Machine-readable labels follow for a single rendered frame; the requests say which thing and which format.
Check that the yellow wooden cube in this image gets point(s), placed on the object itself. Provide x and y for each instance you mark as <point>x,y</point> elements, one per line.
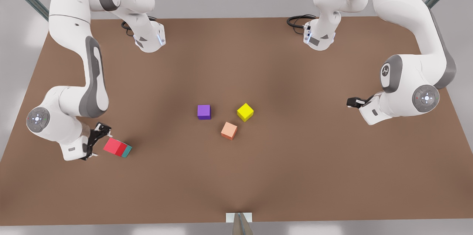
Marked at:
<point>245,112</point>

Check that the orange wooden cube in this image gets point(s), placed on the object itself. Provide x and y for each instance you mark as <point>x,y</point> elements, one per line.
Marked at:
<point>229,130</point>

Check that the pale frame post foot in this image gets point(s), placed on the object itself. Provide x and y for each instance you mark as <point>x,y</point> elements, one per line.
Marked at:
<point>230,217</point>

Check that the blue wooden cube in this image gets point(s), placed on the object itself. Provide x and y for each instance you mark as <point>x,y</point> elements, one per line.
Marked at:
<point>126,150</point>

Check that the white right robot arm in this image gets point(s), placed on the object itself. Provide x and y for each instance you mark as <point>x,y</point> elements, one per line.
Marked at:
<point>70,9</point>

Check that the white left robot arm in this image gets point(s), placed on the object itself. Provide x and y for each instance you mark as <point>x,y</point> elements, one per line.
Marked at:
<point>406,79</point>

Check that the red wooden cube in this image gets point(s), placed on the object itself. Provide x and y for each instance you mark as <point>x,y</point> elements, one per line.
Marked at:
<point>114,146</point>

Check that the purple wooden cube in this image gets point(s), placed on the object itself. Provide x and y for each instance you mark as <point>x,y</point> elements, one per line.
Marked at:
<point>204,111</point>

